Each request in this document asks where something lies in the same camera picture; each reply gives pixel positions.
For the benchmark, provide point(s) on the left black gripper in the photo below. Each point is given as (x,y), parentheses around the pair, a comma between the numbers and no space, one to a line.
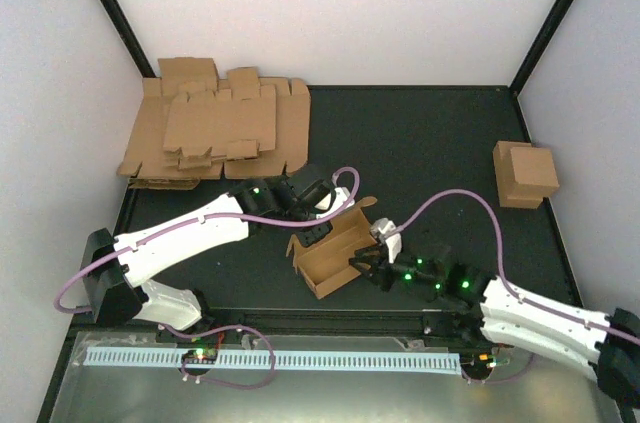
(309,238)

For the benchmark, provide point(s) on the controller circuit board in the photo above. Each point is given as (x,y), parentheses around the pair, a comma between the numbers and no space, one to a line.
(482,360)
(206,355)

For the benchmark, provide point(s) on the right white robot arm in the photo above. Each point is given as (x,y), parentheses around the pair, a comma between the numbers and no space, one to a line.
(602,347)

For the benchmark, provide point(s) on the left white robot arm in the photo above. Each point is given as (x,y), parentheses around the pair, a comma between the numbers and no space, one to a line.
(124,288)

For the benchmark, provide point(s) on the light blue slotted cable duct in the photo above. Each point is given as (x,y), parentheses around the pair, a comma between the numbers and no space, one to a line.
(279,360)

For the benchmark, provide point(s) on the left controller circuit board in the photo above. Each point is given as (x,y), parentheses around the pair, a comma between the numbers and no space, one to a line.
(206,355)

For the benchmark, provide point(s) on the stack of flat cardboard blanks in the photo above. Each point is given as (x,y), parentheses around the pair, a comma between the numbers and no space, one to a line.
(195,125)

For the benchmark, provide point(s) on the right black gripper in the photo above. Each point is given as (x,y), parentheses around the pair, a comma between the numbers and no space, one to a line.
(380,276)

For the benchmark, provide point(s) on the black frame post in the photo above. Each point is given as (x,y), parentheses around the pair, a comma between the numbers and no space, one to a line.
(128,37)
(543,38)

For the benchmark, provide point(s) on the cardboard box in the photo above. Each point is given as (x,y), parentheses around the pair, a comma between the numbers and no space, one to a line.
(499,153)
(532,172)
(324,265)

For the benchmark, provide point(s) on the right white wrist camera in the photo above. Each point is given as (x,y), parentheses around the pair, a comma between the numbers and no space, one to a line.
(385,232)

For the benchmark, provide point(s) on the right controller circuit board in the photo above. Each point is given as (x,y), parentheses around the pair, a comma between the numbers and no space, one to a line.
(482,360)

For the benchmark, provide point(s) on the left black frame post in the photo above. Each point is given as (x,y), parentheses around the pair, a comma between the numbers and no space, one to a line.
(128,37)

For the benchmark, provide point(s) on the right black frame post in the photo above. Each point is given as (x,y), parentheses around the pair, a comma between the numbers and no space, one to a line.
(543,38)

